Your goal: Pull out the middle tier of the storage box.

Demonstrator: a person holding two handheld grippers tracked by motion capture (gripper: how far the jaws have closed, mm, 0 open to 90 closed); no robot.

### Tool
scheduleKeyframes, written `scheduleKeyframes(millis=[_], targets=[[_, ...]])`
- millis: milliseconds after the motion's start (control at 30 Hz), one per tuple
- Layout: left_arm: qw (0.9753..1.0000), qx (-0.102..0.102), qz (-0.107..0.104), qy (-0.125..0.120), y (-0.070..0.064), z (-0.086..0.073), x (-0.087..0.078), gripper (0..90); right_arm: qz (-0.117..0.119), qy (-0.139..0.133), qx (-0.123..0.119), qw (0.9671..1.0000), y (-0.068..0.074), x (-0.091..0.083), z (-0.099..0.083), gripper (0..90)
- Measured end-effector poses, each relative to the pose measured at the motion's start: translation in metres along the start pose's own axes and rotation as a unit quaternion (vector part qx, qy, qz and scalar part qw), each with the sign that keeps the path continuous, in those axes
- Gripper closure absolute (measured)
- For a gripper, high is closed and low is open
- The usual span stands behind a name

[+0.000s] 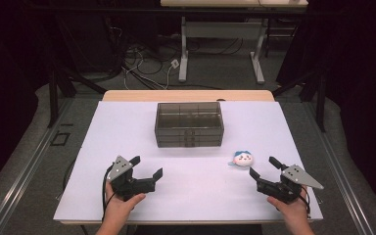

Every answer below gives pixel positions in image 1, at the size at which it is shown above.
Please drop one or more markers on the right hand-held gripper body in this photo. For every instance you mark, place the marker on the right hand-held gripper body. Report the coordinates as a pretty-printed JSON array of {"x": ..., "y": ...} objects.
[{"x": 284, "y": 191}]

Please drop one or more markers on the white plug adapter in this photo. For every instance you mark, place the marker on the white plug adapter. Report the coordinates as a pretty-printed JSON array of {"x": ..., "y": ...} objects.
[{"x": 175, "y": 63}]

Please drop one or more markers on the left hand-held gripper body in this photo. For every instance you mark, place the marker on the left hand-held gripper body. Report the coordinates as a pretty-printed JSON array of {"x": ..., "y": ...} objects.
[{"x": 124, "y": 186}]

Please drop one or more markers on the wooden table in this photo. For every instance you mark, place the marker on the wooden table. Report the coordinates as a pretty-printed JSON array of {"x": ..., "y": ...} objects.
[{"x": 176, "y": 95}]

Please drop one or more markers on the black table grommet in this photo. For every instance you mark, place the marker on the black table grommet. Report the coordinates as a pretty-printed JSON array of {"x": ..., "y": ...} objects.
[{"x": 221, "y": 99}]

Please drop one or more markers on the person's right hand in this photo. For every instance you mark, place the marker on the person's right hand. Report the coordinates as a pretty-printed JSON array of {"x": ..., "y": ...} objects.
[{"x": 295, "y": 212}]

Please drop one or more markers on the black metal stand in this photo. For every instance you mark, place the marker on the black metal stand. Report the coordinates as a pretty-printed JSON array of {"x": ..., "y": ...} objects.
[
  {"x": 53, "y": 98},
  {"x": 321, "y": 104}
]

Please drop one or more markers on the metal floor rail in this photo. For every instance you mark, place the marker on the metal floor rail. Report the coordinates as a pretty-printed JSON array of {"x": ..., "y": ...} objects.
[
  {"x": 338, "y": 166},
  {"x": 29, "y": 166}
]

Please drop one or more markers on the dark curtain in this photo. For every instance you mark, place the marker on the dark curtain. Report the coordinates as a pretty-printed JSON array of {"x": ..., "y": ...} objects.
[
  {"x": 368, "y": 98},
  {"x": 3, "y": 98}
]

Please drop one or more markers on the person's left hand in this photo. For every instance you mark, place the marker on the person's left hand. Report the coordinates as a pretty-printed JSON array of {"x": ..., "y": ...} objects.
[{"x": 119, "y": 210}]

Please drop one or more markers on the smoky clear plastic drawer cabinet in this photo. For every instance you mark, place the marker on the smoky clear plastic drawer cabinet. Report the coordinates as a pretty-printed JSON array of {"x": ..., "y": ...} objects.
[{"x": 189, "y": 120}]

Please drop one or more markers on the white-legged desk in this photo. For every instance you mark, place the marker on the white-legged desk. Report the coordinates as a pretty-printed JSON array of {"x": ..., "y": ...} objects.
[{"x": 222, "y": 30}]

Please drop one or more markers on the white and blue plush toy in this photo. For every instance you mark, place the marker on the white and blue plush toy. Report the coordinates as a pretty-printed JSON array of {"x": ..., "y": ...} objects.
[{"x": 242, "y": 159}]

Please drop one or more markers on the white table board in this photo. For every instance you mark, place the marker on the white table board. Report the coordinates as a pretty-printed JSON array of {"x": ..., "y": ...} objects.
[{"x": 192, "y": 199}]

